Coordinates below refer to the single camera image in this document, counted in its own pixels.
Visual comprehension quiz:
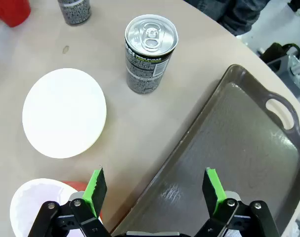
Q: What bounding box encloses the black zero sugar drink can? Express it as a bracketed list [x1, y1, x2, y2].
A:
[57, 0, 92, 26]
[124, 14, 179, 94]

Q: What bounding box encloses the white round plate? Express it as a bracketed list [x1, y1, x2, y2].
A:
[22, 68, 107, 159]

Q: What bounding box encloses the red plastic cup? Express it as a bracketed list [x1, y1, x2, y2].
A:
[0, 0, 32, 28]
[9, 178, 103, 237]

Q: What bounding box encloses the person in dark patterned jacket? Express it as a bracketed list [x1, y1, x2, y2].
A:
[184, 0, 268, 37]

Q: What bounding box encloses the dark brown serving tray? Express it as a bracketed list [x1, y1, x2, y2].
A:
[110, 64, 300, 237]

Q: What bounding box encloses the black and metal bracket fixture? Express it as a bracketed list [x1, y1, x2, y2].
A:
[257, 42, 300, 94]

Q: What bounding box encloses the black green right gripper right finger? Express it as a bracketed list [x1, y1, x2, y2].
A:
[194, 167, 281, 237]

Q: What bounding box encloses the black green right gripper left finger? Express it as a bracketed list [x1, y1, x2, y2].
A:
[28, 166, 111, 237]

